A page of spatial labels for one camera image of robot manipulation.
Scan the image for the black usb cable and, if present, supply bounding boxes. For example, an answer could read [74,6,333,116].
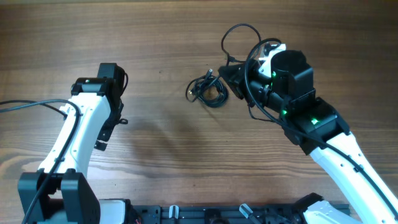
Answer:
[190,68,229,109]

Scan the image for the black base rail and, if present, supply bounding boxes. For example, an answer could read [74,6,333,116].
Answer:
[124,203,352,224]

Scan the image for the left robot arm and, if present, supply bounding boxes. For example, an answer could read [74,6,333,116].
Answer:
[17,63,128,223]

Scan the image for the black cable gold plug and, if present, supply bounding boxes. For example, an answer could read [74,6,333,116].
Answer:
[185,23,262,103]

